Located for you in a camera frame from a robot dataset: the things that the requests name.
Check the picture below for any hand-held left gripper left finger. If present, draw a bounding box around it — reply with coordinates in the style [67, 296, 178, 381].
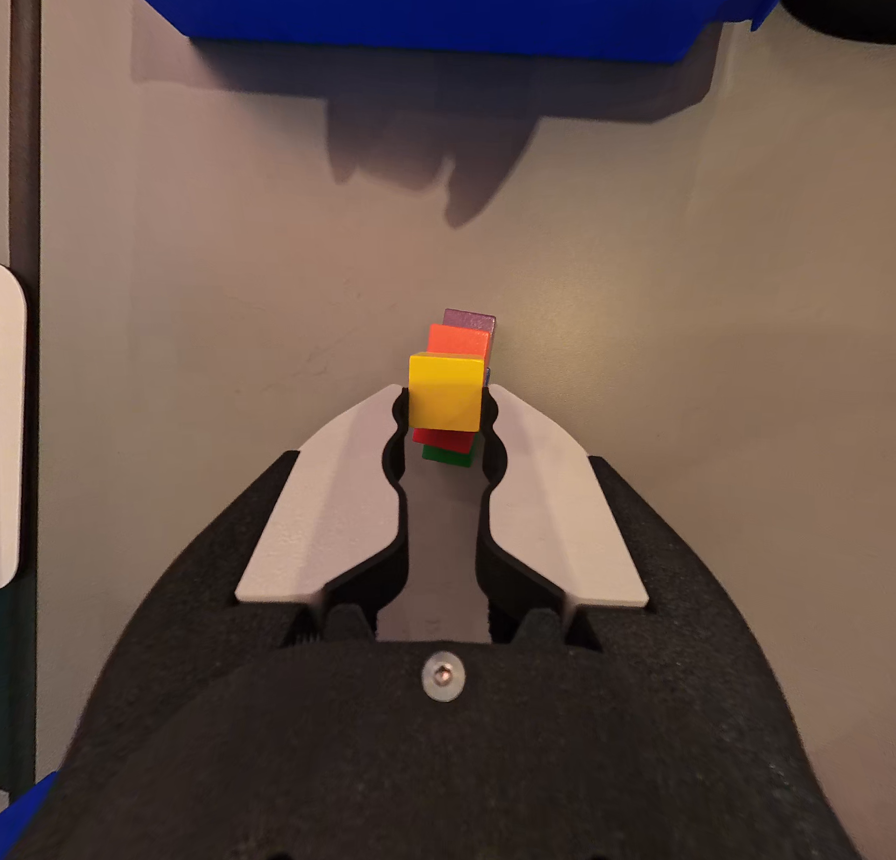
[234, 384, 409, 630]

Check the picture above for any orange wooden cube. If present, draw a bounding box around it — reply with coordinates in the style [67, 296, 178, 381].
[427, 324, 491, 358]

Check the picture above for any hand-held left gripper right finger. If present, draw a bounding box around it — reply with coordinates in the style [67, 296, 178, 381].
[477, 383, 651, 630]

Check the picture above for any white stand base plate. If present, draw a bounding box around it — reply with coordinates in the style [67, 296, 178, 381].
[0, 265, 29, 588]

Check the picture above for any yellow wooden cube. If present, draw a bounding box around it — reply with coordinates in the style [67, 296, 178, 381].
[409, 352, 487, 433]

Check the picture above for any red wooden cube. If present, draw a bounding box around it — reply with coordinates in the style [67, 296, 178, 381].
[412, 427, 477, 453]

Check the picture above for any blue plastic bin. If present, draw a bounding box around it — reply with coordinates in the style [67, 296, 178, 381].
[105, 0, 806, 63]
[0, 770, 60, 860]

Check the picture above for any purple wooden cube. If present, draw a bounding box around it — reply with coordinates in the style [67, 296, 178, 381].
[443, 308, 498, 357]

